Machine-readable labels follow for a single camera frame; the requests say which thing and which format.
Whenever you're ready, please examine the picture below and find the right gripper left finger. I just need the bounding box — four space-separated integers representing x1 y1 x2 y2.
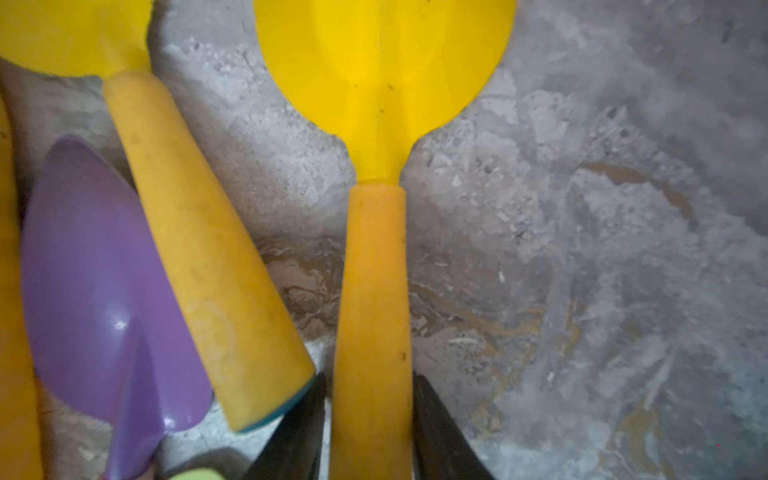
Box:
242 373 326 480

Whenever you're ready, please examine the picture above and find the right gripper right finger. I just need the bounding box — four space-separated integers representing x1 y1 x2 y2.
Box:
413 373 494 480

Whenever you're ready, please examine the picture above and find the yellow scoop shovel yellow handle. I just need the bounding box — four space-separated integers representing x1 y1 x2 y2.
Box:
1 1 316 432

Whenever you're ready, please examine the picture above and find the purple shovel pink handle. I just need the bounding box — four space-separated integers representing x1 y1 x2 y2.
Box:
21 135 212 479

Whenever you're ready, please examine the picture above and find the yellow square shovel yellow handle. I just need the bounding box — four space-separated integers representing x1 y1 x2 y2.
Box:
254 0 516 479

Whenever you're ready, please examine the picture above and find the yellow plastic storage box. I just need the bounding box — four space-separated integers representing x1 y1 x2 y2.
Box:
1 107 44 479

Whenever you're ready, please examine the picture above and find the light green shovel wooden handle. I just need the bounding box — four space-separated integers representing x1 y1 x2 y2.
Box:
169 468 224 480

